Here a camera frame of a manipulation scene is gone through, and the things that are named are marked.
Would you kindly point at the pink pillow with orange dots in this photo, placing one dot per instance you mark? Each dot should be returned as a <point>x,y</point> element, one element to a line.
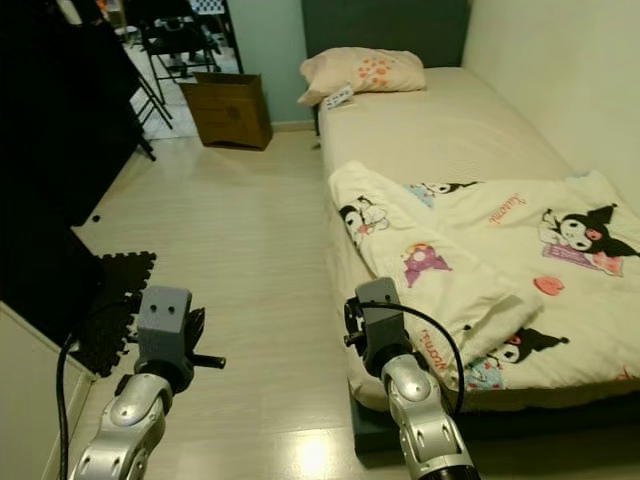
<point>360,72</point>

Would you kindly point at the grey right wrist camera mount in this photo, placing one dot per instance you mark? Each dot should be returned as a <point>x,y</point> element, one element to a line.
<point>382,320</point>

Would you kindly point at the cream cartoon print blanket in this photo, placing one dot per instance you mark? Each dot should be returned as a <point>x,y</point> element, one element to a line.
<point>490,260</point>

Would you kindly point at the grey-green upholstered headboard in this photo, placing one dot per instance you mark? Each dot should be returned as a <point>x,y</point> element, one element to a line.
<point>380,25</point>

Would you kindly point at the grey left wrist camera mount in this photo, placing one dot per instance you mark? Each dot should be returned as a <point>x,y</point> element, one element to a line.
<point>165,325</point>

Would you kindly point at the black table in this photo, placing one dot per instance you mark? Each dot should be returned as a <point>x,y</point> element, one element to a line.
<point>50,150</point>

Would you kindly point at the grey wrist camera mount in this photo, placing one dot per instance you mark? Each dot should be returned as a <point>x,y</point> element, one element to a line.
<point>382,320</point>
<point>165,325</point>

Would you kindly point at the bed with beige sheet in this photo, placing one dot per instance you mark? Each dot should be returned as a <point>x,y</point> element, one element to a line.
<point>440,130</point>

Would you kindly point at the white cabinet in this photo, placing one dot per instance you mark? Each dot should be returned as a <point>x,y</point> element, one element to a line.
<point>25,400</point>

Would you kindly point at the white paperback book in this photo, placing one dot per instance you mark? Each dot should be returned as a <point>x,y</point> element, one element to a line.
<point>338,97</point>

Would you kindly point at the brown cardboard box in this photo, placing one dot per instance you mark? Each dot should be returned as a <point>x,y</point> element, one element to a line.
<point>230,112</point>

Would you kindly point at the black foam floor mat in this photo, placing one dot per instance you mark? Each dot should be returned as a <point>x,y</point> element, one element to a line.
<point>120,290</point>

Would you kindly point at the black door frame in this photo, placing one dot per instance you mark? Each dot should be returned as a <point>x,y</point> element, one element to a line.
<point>232,35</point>

